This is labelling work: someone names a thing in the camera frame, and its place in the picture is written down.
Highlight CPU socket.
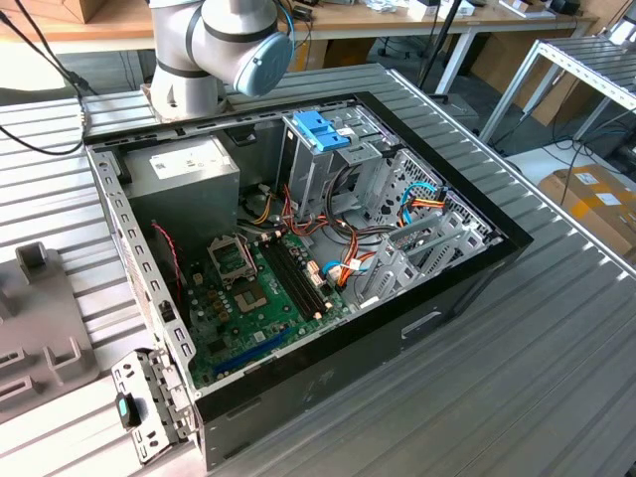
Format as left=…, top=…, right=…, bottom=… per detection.
left=232, top=278, right=273, bottom=317

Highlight blue data wire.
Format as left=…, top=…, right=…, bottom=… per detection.
left=321, top=260, right=372, bottom=287
left=397, top=181, right=446, bottom=229

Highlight grey metal drive cage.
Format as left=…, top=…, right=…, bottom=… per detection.
left=277, top=106, right=401, bottom=223

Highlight grey parts rack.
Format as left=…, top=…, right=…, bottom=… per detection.
left=0, top=240, right=101, bottom=424

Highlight cardboard box yellow tape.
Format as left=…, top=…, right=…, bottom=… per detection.
left=539, top=163, right=636, bottom=259

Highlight wooden desk white legs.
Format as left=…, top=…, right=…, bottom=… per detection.
left=0, top=0, right=600, bottom=98

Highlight yellow orange wire white plug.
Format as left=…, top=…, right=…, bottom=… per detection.
left=252, top=184, right=277, bottom=225

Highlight metal socket cover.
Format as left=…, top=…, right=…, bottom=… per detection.
left=206, top=233, right=260, bottom=292

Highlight grey power supply unit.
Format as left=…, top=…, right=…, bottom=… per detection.
left=121, top=134, right=242, bottom=249

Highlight red orange wire bundle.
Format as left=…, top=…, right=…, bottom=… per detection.
left=280, top=183, right=379, bottom=294

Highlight grey metal rear bracket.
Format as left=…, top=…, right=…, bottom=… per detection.
left=111, top=347, right=200, bottom=466

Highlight red black twisted wire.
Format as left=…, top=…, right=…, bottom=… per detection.
left=150, top=222, right=187, bottom=300

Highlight black teal latch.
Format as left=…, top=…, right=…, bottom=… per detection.
left=114, top=392, right=150, bottom=431

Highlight installed blue disk carrier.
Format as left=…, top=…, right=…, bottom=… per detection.
left=292, top=111, right=353, bottom=154

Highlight green motherboard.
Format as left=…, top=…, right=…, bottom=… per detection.
left=186, top=232, right=352, bottom=392

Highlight orange yellow wire black plug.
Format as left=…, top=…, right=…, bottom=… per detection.
left=409, top=186, right=452, bottom=216

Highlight black RAM slot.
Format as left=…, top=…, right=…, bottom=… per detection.
left=271, top=234, right=333, bottom=315
left=258, top=238, right=323, bottom=322

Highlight black cable bundle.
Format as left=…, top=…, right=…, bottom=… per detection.
left=322, top=163, right=401, bottom=244

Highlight large brown cardboard box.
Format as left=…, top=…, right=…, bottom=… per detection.
left=469, top=32, right=592, bottom=128

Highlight blue expansion slot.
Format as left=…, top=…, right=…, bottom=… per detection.
left=212, top=325, right=293, bottom=378

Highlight metal slat table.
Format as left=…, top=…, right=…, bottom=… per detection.
left=479, top=37, right=636, bottom=145

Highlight black PC case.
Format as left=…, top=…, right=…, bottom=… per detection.
left=81, top=90, right=536, bottom=472

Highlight black tripod stand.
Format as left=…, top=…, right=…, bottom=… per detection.
left=416, top=0, right=466, bottom=98

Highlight grey metal disk bay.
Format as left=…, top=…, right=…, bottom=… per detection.
left=355, top=213, right=503, bottom=312

